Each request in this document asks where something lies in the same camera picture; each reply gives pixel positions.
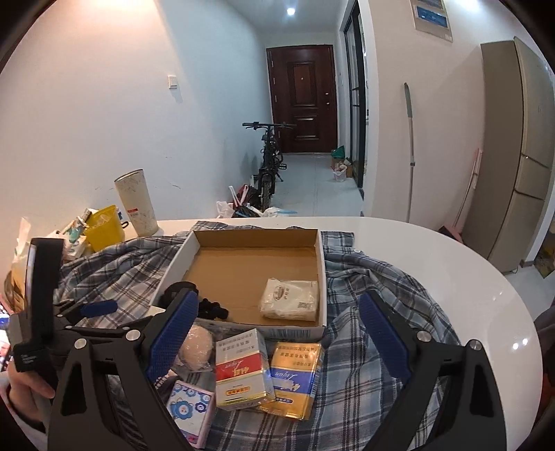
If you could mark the red and white stool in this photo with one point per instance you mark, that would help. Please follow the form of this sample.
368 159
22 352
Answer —
239 195

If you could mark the black bicycle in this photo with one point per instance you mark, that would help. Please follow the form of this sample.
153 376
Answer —
269 169

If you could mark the person's left hand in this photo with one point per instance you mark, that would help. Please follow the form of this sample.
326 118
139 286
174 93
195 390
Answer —
27 390

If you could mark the black hair scrunchie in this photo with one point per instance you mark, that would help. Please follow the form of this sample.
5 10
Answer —
212 310

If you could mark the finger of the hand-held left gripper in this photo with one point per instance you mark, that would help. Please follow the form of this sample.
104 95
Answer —
102 308
173 287

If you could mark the green bag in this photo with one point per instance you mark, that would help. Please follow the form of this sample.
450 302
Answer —
338 152

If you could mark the dark wooden door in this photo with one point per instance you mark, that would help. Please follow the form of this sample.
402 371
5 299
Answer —
303 99

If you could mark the black framed glass door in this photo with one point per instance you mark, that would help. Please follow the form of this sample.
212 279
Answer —
355 99

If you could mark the gold and blue box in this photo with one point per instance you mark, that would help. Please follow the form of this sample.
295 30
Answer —
295 384

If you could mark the red and white box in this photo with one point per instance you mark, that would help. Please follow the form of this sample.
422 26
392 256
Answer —
243 370

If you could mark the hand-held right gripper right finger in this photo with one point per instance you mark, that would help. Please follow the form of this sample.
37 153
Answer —
385 338

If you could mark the blue white carton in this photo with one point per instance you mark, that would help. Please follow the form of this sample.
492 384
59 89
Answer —
190 405

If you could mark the beige round ball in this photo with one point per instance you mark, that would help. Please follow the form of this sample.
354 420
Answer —
196 347

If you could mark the blue plaid shirt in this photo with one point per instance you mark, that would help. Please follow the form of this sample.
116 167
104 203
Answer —
360 277

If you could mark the white tumbler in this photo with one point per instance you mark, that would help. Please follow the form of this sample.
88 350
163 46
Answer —
136 204

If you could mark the cardboard box with bags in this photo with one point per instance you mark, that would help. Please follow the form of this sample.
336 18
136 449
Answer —
342 169

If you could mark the pile of packets and boxes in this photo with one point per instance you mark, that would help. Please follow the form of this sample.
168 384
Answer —
71 234

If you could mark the white wall switch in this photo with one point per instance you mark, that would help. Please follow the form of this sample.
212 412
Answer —
173 82

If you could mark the white tissue pack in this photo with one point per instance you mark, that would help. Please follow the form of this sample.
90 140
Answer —
289 299

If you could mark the beige refrigerator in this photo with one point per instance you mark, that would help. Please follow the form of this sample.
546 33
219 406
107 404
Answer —
516 151

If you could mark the ceiling spotlight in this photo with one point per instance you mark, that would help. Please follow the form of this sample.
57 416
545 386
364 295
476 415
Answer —
290 11

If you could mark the white plastic bag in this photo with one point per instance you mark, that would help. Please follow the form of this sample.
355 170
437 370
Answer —
224 209

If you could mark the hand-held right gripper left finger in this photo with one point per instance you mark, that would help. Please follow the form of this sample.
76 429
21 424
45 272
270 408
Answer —
172 334

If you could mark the wall electrical panel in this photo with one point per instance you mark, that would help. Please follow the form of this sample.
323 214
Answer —
431 19

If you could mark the yellow plastic cup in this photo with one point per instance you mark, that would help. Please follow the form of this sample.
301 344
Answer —
106 232

